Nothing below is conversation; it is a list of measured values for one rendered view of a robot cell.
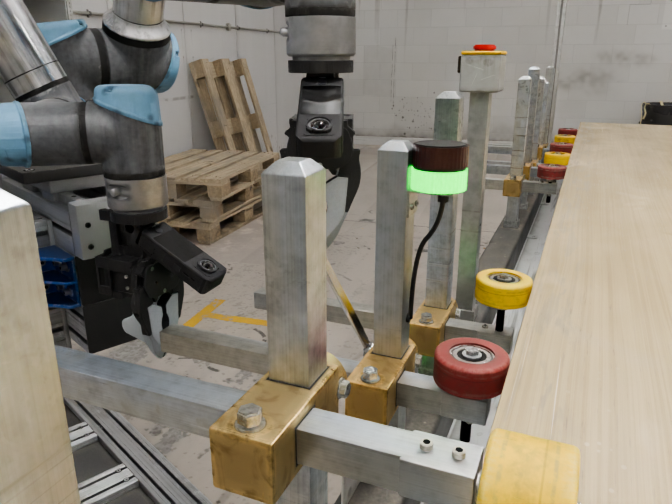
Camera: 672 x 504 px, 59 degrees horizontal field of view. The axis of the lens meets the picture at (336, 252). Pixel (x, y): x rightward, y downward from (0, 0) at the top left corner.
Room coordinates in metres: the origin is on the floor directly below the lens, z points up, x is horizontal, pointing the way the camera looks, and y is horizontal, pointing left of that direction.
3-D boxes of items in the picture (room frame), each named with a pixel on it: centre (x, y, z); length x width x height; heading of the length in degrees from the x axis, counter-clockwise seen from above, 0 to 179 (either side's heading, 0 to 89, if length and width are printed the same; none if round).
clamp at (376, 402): (0.63, -0.06, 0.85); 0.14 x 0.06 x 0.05; 157
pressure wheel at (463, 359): (0.57, -0.15, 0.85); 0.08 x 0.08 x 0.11
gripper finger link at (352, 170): (0.66, 0.00, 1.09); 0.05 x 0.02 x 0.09; 87
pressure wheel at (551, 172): (1.72, -0.63, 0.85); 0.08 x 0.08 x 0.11
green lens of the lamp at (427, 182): (0.63, -0.11, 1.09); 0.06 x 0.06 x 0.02
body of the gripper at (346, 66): (0.68, 0.02, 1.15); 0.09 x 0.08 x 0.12; 177
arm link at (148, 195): (0.74, 0.26, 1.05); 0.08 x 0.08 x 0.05
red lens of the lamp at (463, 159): (0.63, -0.11, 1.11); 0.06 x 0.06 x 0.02
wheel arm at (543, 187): (1.80, -0.45, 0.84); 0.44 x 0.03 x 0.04; 67
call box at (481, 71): (1.12, -0.27, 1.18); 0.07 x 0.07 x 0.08; 67
